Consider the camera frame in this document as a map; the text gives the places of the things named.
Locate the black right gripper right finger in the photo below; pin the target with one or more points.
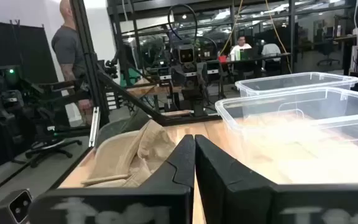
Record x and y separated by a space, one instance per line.
228 193

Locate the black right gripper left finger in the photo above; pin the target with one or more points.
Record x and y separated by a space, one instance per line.
179 168

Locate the dark grey sock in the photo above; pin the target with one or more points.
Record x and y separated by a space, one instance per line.
117 129

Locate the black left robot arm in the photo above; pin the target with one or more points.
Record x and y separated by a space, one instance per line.
197 99

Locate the cream fabric hat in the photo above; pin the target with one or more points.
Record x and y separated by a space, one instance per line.
120 158

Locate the person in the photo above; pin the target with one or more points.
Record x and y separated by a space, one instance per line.
68 53
270 50
240 46

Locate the long dark desk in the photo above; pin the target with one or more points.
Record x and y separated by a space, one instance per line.
259 58

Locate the clear plastic bin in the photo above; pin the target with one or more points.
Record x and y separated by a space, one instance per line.
291 81
291 130

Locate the black office chair base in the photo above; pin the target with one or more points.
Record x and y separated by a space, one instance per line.
53 149

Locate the black screen panel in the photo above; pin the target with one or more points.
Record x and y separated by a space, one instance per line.
17 49

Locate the black robot rig green light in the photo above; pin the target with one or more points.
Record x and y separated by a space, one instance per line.
8 109

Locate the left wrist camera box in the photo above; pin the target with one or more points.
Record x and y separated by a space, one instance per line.
186 54

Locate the black diagonal frame brace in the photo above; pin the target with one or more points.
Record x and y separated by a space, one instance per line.
135 99

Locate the black aluminium frame post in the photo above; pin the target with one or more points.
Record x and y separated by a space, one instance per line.
87 62

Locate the small grey camera box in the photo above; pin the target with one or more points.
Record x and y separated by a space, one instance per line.
15 207

